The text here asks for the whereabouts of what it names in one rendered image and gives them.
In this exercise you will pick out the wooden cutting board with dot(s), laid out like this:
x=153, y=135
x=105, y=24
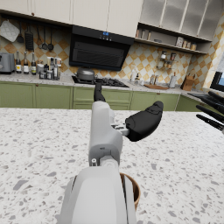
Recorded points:
x=156, y=86

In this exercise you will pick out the slim dark condiment bottle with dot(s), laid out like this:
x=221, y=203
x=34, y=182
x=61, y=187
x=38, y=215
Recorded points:
x=52, y=68

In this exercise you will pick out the dark bottle with white label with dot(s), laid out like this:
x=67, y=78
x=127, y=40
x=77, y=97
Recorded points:
x=33, y=67
x=18, y=65
x=26, y=66

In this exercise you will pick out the green lower cabinets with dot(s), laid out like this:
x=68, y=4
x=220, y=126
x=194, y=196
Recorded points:
x=38, y=96

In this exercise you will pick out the black range hood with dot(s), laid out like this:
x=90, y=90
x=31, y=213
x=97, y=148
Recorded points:
x=100, y=49

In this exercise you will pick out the black framed window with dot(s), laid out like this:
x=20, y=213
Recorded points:
x=218, y=81

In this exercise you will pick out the wooden wall shelf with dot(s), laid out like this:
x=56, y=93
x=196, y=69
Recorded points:
x=170, y=43

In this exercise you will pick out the hanging black grater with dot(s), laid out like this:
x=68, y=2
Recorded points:
x=29, y=40

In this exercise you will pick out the hanging black ladle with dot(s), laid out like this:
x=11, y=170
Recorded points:
x=44, y=45
x=50, y=45

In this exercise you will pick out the brown wooden cup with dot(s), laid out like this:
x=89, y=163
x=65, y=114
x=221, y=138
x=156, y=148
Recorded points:
x=136, y=191

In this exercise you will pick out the wall spice rack with jars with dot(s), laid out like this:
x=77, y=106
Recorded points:
x=166, y=60

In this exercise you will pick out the silver toaster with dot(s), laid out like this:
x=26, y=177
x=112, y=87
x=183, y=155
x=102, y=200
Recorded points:
x=6, y=62

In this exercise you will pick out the hanging black spatula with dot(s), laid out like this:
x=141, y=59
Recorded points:
x=20, y=37

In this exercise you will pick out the black gas cooktop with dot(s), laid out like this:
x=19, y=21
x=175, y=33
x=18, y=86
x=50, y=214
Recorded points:
x=112, y=82

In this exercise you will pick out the white quilted pot holder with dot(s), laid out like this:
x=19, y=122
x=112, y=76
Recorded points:
x=8, y=30

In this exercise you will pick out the cream upper cabinets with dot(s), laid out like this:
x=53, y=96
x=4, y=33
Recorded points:
x=87, y=13

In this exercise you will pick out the grey cooking pot with lid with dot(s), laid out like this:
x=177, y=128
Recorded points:
x=85, y=74

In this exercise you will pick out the wooden knife block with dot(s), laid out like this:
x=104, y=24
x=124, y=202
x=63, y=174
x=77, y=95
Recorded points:
x=188, y=83

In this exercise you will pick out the glass door upper cabinets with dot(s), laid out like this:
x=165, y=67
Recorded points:
x=180, y=16

